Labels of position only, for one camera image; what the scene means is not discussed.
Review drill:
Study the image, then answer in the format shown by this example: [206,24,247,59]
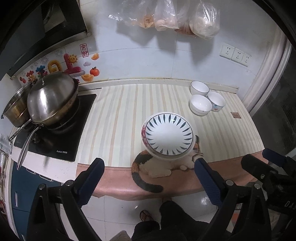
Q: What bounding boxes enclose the white bowl coloured dots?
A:
[207,91,226,112]

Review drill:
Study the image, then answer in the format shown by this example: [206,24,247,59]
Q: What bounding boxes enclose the white plate pink flower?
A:
[141,111,197,161]

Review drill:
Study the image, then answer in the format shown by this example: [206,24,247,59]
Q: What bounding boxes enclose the white plate blue leaves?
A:
[144,113,194,157]

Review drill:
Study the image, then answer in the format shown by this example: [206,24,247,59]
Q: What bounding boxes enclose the plain white bowl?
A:
[189,94,212,116]

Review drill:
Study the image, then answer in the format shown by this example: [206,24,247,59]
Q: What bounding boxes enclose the white bowl black rim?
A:
[190,81,210,96]

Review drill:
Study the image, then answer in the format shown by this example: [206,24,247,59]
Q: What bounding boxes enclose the blue cabinet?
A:
[11,162,61,240]

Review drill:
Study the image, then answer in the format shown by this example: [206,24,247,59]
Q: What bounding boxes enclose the black induction cooktop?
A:
[13,93,97,162]

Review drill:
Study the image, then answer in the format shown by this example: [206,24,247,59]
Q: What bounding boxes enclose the person legs dark trousers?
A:
[131,200,209,240]

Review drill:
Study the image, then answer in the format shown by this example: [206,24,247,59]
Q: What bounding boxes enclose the brown mat label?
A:
[231,112,241,118]

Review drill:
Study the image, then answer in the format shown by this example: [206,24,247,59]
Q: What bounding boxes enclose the sandalled foot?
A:
[139,210,154,221]

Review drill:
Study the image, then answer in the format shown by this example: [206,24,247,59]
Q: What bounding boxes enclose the striped table mat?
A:
[76,83,265,204]

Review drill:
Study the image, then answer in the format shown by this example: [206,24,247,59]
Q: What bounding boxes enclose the steel wok with lid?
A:
[16,72,79,170]

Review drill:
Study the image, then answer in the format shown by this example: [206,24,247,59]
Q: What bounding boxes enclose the steel pot glass lid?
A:
[1,81,36,142]

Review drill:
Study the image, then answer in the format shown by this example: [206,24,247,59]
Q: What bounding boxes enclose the clear plastic bag right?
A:
[175,1,220,40]

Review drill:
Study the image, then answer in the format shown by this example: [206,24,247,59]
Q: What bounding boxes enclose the clear plastic bag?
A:
[154,0,179,32]
[108,0,157,29]
[175,1,220,40]

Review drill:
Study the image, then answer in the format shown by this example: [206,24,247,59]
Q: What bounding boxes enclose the black range hood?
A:
[1,1,88,77]

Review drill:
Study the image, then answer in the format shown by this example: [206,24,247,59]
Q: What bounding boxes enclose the clear plastic bag middle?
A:
[154,0,179,32]

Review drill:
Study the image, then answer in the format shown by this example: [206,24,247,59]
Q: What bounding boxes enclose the clear plastic bag left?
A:
[108,0,157,29]

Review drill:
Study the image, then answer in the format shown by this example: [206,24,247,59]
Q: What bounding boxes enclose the white wall sockets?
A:
[219,43,252,67]

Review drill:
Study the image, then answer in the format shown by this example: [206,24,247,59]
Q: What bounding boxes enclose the colourful wall sticker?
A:
[16,43,100,84]

